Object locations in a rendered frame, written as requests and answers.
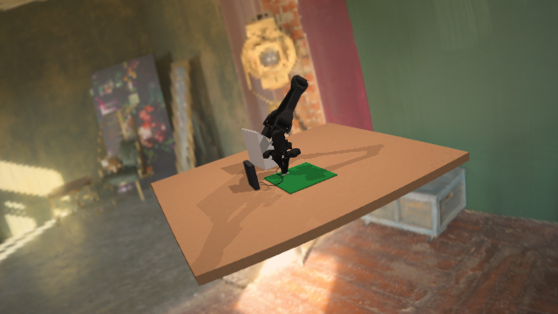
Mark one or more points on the black computer fan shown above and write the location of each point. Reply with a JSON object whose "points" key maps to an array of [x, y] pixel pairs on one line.
{"points": [[251, 175]]}

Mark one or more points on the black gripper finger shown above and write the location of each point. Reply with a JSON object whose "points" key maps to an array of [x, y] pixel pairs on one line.
{"points": [[285, 162], [278, 160]]}

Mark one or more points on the green circuit board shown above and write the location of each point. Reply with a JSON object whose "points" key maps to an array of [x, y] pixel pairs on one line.
{"points": [[300, 177]]}

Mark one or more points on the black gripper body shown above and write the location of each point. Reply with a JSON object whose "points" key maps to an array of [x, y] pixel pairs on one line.
{"points": [[281, 150]]}

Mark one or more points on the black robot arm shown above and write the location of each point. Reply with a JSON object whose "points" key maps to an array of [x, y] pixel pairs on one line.
{"points": [[280, 119]]}

